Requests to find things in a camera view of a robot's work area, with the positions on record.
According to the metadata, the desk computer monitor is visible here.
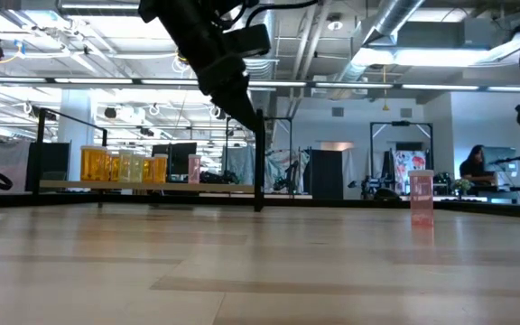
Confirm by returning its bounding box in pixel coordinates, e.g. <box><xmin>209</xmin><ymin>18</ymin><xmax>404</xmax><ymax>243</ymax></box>
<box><xmin>482</xmin><ymin>145</ymin><xmax>519</xmax><ymax>178</ymax></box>

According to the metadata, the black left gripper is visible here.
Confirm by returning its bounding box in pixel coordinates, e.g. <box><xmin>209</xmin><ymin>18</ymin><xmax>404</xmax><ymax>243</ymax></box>
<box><xmin>195</xmin><ymin>52</ymin><xmax>262</xmax><ymax>133</ymax></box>

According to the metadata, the black aluminium rig frame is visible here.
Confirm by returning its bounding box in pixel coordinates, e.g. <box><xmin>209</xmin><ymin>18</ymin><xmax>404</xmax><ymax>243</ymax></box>
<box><xmin>0</xmin><ymin>191</ymin><xmax>520</xmax><ymax>221</ymax></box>

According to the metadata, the thin black shelf frame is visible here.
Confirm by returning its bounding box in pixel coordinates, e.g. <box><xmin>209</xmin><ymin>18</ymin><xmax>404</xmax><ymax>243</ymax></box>
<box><xmin>37</xmin><ymin>107</ymin><xmax>266</xmax><ymax>213</ymax></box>

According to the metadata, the yellow hanging cord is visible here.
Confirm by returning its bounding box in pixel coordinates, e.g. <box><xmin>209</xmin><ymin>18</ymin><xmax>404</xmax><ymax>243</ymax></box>
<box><xmin>380</xmin><ymin>65</ymin><xmax>390</xmax><ymax>113</ymax></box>

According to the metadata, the small potted flower plant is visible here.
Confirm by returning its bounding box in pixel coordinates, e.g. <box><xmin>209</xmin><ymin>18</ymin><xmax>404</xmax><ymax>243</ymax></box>
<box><xmin>452</xmin><ymin>178</ymin><xmax>472</xmax><ymax>196</ymax></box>

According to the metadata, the person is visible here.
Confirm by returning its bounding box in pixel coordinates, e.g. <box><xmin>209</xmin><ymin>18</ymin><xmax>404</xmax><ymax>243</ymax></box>
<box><xmin>459</xmin><ymin>144</ymin><xmax>497</xmax><ymax>186</ymax></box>

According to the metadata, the wooden shelf board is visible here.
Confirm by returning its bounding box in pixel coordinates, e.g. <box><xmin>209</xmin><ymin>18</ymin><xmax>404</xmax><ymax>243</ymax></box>
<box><xmin>38</xmin><ymin>180</ymin><xmax>256</xmax><ymax>194</ymax></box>

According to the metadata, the pale draped cloth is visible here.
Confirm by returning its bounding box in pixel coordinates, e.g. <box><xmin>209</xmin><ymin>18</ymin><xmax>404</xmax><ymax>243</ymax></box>
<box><xmin>264</xmin><ymin>149</ymin><xmax>311</xmax><ymax>193</ymax></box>

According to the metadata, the long ceiling light strip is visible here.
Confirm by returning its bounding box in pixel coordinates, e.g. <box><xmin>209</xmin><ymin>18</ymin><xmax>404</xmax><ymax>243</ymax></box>
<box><xmin>0</xmin><ymin>76</ymin><xmax>520</xmax><ymax>91</ymax></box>

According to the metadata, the black partition panel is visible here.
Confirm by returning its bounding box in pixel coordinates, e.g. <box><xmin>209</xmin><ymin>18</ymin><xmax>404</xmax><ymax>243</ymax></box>
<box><xmin>24</xmin><ymin>142</ymin><xmax>71</xmax><ymax>193</ymax></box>

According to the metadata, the silver ventilation duct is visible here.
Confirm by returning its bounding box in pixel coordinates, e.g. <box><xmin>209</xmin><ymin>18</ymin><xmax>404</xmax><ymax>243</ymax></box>
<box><xmin>227</xmin><ymin>0</ymin><xmax>288</xmax><ymax>82</ymax></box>
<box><xmin>336</xmin><ymin>0</ymin><xmax>426</xmax><ymax>85</ymax></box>

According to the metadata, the white building column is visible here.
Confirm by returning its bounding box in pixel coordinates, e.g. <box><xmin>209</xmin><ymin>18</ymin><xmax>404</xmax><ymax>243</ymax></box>
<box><xmin>57</xmin><ymin>88</ymin><xmax>95</xmax><ymax>182</ymax></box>

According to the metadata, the black tall cabinet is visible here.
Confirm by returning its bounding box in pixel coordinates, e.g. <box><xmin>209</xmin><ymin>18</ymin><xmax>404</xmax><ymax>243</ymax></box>
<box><xmin>309</xmin><ymin>148</ymin><xmax>345</xmax><ymax>200</ymax></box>

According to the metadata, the colourful patterned cloth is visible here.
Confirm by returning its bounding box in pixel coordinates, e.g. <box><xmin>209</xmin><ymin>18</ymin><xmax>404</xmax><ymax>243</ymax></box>
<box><xmin>393</xmin><ymin>149</ymin><xmax>428</xmax><ymax>196</ymax></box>

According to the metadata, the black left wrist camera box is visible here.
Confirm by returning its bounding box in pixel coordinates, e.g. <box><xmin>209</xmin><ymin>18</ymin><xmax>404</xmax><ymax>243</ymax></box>
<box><xmin>222</xmin><ymin>23</ymin><xmax>272</xmax><ymax>59</ymax></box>

